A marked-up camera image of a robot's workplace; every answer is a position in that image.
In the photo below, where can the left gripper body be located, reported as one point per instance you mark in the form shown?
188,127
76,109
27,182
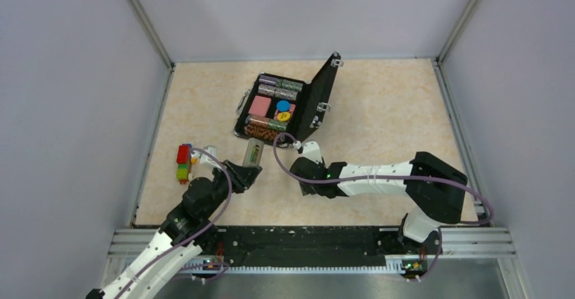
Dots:
239,184

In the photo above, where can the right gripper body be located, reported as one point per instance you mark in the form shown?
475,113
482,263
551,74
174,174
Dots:
308,189

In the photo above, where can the white remote control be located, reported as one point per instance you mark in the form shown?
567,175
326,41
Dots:
251,143

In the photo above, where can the green battery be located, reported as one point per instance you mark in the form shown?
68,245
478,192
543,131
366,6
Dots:
254,155

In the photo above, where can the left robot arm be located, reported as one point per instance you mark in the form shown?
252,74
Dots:
187,231

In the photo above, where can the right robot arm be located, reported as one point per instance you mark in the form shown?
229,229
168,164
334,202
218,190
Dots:
436,188

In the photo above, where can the orange black chip stack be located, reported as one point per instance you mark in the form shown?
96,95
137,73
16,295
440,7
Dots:
264,134

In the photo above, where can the yellow big blind chip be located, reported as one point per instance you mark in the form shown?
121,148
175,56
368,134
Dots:
284,116

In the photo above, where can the red poker chip stack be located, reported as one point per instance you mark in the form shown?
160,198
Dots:
266,123

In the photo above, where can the green toy brick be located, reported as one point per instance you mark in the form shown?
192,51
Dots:
183,173

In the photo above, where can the black poker chip case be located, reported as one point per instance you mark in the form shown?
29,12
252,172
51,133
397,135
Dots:
310,107

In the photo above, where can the blue dealer chip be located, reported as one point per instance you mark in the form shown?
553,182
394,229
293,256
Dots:
283,106

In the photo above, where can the red toy brick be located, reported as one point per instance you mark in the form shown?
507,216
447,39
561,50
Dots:
184,154

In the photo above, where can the red playing card deck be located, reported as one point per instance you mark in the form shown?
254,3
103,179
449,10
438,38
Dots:
260,106

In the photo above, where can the blue tan chip stack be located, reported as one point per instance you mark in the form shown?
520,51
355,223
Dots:
276,92

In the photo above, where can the green poker chip stack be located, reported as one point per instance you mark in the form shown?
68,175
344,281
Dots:
291,85

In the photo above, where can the purple poker chip stack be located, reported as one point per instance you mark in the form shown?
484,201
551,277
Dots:
269,80

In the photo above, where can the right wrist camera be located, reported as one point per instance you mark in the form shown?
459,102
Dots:
310,150

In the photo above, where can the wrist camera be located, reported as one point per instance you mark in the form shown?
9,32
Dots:
310,150
206,157

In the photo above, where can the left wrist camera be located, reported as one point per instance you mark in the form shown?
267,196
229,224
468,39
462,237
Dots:
206,157

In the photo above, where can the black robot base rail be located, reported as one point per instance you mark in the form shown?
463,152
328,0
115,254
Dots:
310,250

